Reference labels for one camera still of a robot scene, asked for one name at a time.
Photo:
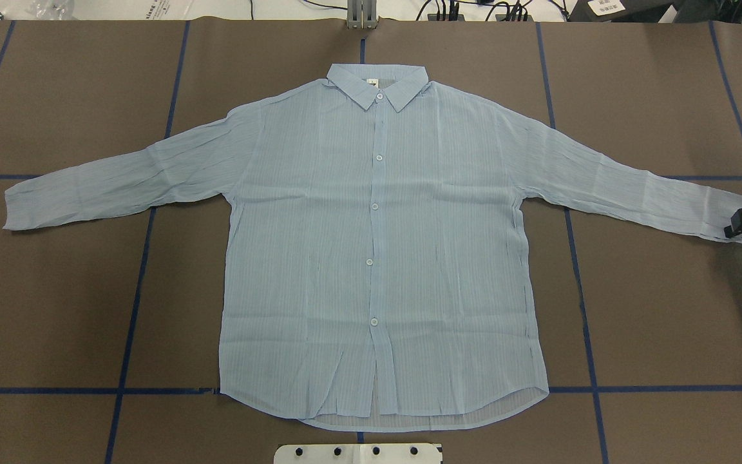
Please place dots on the light blue button shirt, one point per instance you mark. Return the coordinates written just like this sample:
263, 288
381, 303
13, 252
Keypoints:
376, 275

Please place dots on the grey aluminium frame post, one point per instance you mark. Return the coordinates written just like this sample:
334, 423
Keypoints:
362, 14

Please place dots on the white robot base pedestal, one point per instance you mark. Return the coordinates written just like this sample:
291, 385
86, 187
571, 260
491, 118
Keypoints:
360, 453

